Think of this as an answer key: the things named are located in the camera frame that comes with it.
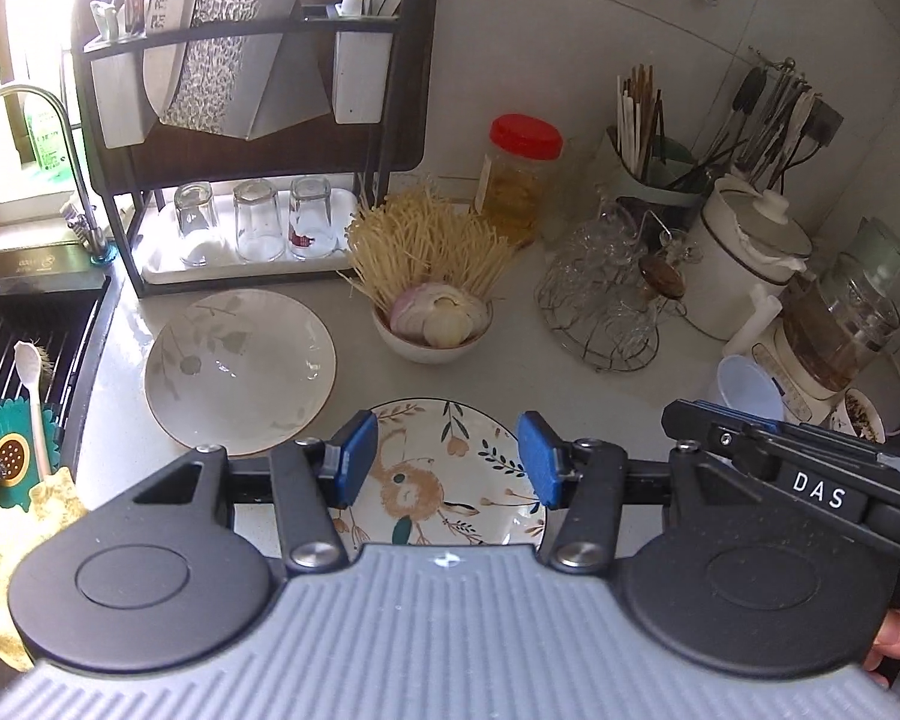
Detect sunflower shaped scrubber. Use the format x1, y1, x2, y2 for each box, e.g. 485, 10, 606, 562
0, 397, 46, 505

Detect steel cutting board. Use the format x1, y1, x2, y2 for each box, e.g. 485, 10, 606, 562
246, 15, 332, 142

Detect dark brown cutting board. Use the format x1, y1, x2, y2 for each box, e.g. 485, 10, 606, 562
105, 0, 443, 200

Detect small white ceramic bowl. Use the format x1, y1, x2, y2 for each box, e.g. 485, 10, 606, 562
371, 292, 494, 367

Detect steel faucet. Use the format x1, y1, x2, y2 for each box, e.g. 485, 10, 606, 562
0, 82, 115, 265

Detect black sink drain rack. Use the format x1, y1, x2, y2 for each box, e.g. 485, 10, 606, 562
0, 274, 111, 481

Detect white cutting board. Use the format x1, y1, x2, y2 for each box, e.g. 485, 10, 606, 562
141, 0, 196, 122

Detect white utensil holder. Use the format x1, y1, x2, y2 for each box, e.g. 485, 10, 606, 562
88, 36, 160, 149
331, 7, 393, 125

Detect glass pot lid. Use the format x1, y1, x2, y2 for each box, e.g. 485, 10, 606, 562
708, 174, 815, 262

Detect white kettle base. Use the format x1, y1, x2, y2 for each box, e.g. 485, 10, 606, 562
748, 313, 850, 422

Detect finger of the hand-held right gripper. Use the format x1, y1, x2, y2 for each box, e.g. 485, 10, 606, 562
675, 399, 787, 426
661, 403, 782, 460

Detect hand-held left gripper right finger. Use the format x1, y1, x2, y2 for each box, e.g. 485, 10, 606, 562
517, 410, 730, 573

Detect onion piece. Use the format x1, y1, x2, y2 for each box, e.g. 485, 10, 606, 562
388, 283, 452, 347

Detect bowl of tea dregs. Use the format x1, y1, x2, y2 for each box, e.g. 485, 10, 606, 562
831, 387, 888, 446

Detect glass health kettle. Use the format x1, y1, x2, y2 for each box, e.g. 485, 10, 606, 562
780, 216, 900, 392

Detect garlic bulb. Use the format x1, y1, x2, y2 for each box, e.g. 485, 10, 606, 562
423, 295, 475, 350

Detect clear drinking glass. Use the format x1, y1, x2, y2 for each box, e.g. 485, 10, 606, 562
232, 178, 283, 263
173, 181, 219, 268
288, 175, 339, 260

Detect cluster of glass cups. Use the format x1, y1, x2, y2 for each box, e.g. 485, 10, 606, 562
540, 201, 687, 365

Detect large leaf-print white bowl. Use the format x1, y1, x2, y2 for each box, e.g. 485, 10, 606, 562
144, 289, 338, 459

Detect white electric pot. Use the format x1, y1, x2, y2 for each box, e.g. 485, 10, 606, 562
678, 172, 815, 340

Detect black dish rack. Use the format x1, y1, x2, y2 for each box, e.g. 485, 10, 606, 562
71, 0, 406, 301

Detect yellow cloth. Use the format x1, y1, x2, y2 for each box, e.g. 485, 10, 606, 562
0, 465, 92, 674

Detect plain white bowl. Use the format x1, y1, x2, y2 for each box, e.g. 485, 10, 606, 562
709, 355, 789, 428

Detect red-lidded plastic jar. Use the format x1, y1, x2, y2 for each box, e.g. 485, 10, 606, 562
473, 114, 566, 245

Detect hanging kitchen utensils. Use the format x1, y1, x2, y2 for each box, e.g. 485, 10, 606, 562
708, 45, 845, 193

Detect green bottle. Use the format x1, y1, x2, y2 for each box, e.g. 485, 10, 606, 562
22, 100, 73, 185

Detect white drain tray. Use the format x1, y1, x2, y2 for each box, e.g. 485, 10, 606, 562
141, 187, 362, 288

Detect chopstick holder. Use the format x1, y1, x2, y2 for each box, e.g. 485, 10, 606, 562
606, 124, 715, 212

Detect floral print plate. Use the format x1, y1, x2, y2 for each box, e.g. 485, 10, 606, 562
326, 397, 549, 548

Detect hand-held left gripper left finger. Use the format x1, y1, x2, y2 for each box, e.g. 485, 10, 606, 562
131, 409, 380, 573

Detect white dish brush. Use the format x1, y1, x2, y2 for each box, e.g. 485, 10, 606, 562
13, 340, 54, 482

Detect patterned grey cutting board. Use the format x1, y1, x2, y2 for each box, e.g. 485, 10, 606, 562
157, 0, 295, 140

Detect bundle of chopsticks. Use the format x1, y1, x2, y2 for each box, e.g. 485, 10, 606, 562
616, 63, 674, 175

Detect wire cup rack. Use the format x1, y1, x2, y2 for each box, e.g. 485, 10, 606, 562
534, 199, 692, 375

